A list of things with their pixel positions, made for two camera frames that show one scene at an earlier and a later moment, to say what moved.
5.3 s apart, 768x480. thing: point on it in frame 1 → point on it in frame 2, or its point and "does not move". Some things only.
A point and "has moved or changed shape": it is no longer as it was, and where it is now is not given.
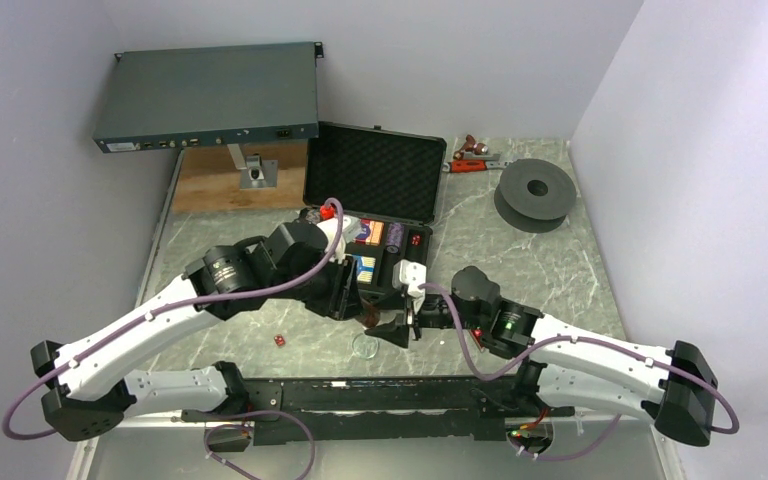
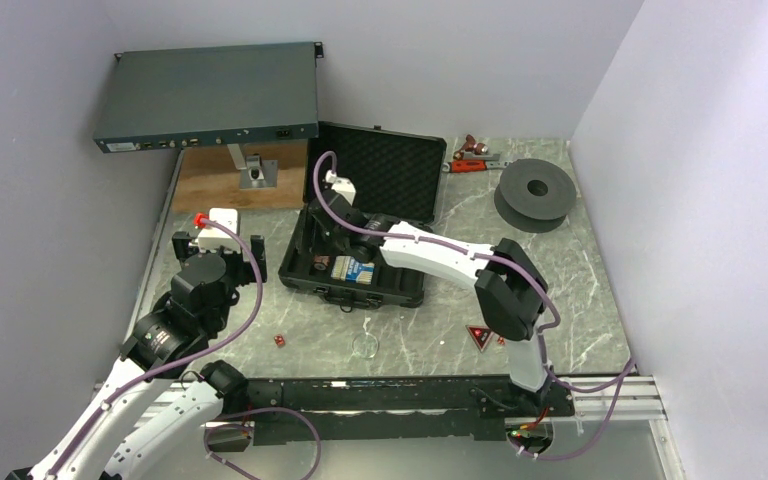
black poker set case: [386, 179] does not move
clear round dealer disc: [365, 346] does not move
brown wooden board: [210, 178] does not move
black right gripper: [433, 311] → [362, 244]
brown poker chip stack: [373, 315] has moved or changed shape
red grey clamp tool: [474, 163] does not move
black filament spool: [534, 195] does not move
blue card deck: [365, 268] does not move
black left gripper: [349, 303] → [245, 270]
